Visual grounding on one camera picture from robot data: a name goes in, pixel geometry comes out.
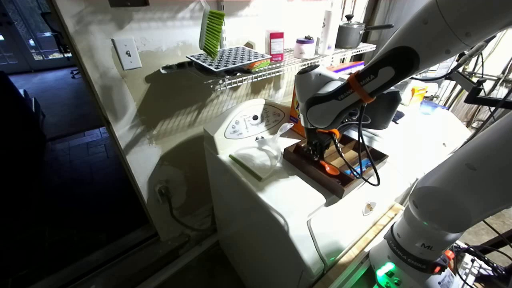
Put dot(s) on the grey metal kettle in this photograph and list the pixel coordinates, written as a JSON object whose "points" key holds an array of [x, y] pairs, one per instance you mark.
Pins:
{"points": [[350, 34]]}

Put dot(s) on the white wall outlet plate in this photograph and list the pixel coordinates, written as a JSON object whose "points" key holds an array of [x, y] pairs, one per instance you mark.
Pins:
{"points": [[127, 52]]}

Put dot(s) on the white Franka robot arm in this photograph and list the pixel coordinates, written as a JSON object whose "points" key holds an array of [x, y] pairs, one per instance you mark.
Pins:
{"points": [[470, 193]]}

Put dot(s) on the small yellow container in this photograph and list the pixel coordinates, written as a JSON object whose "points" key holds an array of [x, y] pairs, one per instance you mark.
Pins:
{"points": [[418, 95]]}

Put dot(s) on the green orange flat item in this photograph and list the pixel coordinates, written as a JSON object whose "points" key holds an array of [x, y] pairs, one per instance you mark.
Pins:
{"points": [[258, 66]]}

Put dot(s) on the wooden plank edge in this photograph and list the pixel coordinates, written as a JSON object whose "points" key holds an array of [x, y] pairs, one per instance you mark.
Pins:
{"points": [[362, 241]]}

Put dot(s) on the black camera stand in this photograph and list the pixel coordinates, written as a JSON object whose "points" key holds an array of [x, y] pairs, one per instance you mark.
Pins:
{"points": [[474, 89]]}

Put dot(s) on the white slim bottle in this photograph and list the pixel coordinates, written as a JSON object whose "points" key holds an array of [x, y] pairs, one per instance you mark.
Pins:
{"points": [[327, 33]]}

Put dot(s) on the white jar purple lid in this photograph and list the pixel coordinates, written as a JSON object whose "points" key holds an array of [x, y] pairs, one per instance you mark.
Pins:
{"points": [[305, 49]]}

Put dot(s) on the blue plastic packet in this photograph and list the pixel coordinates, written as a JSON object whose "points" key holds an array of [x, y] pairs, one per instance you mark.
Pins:
{"points": [[364, 165]]}

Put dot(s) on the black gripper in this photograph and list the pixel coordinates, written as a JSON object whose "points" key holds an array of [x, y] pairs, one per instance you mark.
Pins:
{"points": [[324, 141]]}

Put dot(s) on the grey dotted tray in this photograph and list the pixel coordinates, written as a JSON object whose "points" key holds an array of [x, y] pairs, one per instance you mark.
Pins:
{"points": [[230, 58]]}

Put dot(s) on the brown wooden cutlery tray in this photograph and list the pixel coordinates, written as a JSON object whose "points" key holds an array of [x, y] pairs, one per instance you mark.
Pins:
{"points": [[306, 162]]}

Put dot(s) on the pink white carton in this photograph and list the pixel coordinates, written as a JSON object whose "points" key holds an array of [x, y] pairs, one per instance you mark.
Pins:
{"points": [[276, 47]]}

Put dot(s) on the bin with trash bag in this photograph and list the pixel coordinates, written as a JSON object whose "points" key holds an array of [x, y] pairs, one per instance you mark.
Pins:
{"points": [[386, 113]]}

